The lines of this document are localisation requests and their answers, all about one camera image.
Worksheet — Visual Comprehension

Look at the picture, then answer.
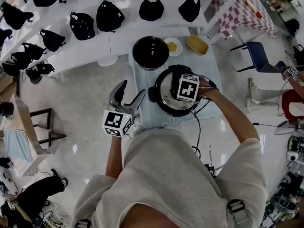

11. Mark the black inner pot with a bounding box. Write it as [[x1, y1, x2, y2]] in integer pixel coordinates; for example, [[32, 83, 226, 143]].
[[132, 36, 170, 71]]

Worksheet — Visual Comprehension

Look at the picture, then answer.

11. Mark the blue chair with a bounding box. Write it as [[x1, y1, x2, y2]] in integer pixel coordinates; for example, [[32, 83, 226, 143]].
[[230, 41, 287, 74]]

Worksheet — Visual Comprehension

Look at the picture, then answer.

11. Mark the black strap buckle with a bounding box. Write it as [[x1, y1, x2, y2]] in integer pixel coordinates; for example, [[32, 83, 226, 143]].
[[227, 199, 246, 213]]

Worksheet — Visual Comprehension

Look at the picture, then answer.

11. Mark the person's right forearm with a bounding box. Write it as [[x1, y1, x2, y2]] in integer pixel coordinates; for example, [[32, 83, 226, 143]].
[[201, 89, 260, 145]]

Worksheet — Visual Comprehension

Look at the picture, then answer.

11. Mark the black frame stool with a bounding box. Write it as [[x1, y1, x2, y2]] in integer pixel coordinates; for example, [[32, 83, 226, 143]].
[[29, 108, 67, 150]]

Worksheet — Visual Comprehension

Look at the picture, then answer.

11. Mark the silver pressure cooker lid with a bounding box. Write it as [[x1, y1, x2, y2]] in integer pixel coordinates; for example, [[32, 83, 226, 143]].
[[155, 67, 202, 116]]

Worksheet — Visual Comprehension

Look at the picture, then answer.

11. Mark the black pressure cooker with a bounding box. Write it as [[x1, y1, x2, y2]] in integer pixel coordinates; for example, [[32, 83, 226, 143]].
[[148, 65, 215, 118]]

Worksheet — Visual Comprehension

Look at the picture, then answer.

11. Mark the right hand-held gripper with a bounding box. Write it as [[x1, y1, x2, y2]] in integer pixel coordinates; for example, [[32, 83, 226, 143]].
[[170, 74, 200, 104]]

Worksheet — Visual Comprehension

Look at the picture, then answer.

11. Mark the white display shelf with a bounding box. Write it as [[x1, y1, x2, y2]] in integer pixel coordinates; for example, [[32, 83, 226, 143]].
[[0, 0, 232, 80]]

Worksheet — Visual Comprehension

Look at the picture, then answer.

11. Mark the person's left forearm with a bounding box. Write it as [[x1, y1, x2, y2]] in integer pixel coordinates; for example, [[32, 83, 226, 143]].
[[105, 134, 124, 181]]

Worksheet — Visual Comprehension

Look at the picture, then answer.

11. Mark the white metal rack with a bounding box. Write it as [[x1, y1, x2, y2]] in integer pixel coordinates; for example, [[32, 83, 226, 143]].
[[203, 0, 251, 45]]

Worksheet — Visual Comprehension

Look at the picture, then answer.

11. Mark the black round object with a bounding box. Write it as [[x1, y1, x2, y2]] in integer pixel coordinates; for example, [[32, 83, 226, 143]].
[[0, 102, 15, 117]]

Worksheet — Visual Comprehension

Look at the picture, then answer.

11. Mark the person's right hand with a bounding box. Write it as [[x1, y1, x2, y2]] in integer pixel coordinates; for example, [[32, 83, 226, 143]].
[[199, 77, 219, 100]]

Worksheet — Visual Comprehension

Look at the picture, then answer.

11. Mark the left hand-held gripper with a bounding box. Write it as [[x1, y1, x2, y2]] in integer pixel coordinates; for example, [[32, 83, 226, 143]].
[[102, 79, 146, 138]]

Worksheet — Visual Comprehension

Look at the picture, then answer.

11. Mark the black cable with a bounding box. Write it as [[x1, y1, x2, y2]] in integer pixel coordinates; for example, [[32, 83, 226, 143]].
[[190, 103, 202, 160]]

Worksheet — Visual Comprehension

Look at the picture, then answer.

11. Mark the light wooden table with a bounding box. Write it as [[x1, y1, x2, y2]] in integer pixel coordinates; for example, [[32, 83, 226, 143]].
[[0, 95, 60, 177]]

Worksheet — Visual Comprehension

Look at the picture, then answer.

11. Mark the pink checkered cloth table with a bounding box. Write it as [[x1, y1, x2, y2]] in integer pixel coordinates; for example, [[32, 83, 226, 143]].
[[210, 0, 278, 41]]

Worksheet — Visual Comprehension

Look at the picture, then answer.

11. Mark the light blue table cloth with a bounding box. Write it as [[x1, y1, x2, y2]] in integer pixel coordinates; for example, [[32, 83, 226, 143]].
[[129, 35, 223, 131]]

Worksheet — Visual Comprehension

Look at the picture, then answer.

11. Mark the white plate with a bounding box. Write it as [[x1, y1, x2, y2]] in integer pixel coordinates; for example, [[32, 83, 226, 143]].
[[163, 37, 184, 57]]

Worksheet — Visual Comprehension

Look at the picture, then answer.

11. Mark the person's beige shirt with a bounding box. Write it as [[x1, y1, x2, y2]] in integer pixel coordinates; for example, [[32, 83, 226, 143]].
[[71, 127, 269, 228]]

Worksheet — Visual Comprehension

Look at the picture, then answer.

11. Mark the yellow plastic container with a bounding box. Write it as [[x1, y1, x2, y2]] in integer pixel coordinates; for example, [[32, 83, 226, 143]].
[[185, 35, 209, 56]]

